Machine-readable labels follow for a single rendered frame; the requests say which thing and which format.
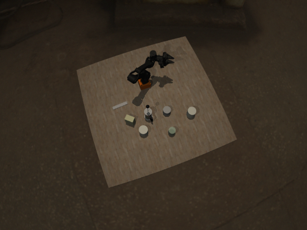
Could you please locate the french press with plunger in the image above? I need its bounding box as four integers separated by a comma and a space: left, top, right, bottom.
144, 105, 153, 122

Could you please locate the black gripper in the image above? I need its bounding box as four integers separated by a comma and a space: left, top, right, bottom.
156, 52, 174, 66

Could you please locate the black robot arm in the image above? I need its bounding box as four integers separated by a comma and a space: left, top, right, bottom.
127, 50, 164, 85

